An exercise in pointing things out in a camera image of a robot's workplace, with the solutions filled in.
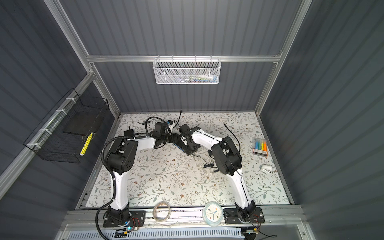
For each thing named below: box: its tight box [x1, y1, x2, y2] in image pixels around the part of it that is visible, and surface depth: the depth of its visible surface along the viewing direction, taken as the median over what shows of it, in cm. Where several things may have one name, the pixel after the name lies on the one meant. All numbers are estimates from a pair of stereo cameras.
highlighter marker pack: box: [252, 137, 268, 157], surface depth 101 cm
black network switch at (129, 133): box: [123, 129, 135, 137], surface depth 110 cm
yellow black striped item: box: [80, 132, 94, 156], surface depth 71 cm
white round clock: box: [202, 201, 224, 227], surface depth 74 cm
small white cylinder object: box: [260, 164, 273, 173], surface depth 91 cm
